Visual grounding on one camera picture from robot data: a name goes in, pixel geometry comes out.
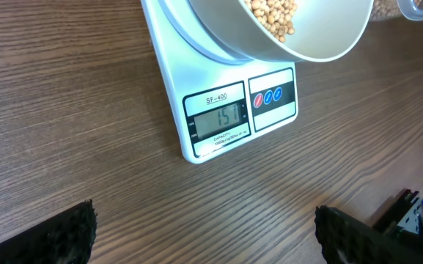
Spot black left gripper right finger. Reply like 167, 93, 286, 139
315, 205, 423, 264

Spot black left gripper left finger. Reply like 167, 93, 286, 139
0, 199, 97, 264

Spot white digital kitchen scale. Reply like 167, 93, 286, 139
141, 0, 298, 164

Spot white bowl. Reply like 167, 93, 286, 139
190, 0, 373, 62

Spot soybeans in white bowl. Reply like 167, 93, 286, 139
243, 0, 298, 43

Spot clear plastic container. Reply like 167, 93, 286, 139
369, 0, 423, 22

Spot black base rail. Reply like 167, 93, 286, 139
372, 188, 423, 254

